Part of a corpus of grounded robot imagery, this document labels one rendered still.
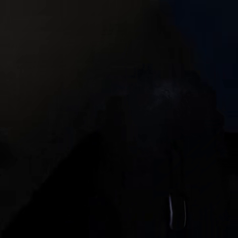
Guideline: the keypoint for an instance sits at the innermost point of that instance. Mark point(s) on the desk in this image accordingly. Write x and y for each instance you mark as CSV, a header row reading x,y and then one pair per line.
x,y
60,62

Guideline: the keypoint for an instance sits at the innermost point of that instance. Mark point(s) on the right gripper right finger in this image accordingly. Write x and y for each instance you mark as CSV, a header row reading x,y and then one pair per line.
x,y
232,145

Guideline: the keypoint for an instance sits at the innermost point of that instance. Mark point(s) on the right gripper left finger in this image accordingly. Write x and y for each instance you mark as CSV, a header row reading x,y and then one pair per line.
x,y
62,206

